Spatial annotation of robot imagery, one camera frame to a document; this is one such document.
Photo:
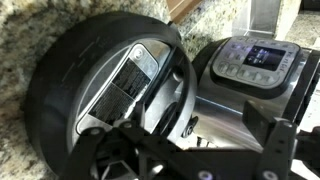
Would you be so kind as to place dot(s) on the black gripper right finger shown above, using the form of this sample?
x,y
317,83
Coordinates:
x,y
278,143

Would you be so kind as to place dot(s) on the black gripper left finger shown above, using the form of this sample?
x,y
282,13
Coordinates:
x,y
139,113

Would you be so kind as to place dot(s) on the black pressure cooker lid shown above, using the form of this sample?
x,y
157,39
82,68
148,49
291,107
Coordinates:
x,y
66,83

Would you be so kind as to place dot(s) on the stainless steel pressure cooker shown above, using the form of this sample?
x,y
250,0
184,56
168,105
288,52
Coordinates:
x,y
226,113

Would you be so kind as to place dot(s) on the stainless steel appliance panel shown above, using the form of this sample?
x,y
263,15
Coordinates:
x,y
256,16

